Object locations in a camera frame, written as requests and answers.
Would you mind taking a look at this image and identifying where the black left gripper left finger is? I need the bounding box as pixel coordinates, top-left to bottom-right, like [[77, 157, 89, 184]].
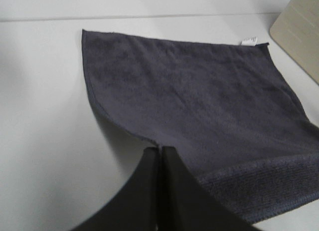
[[73, 147, 160, 231]]

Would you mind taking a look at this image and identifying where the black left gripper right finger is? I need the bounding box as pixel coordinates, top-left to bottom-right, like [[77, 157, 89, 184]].
[[158, 146, 254, 231]]

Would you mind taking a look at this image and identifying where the dark grey towel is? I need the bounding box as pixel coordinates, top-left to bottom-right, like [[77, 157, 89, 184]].
[[82, 31, 319, 223]]

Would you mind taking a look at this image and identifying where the beige bin grey rim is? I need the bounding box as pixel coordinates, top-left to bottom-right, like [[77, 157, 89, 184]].
[[270, 0, 319, 82]]

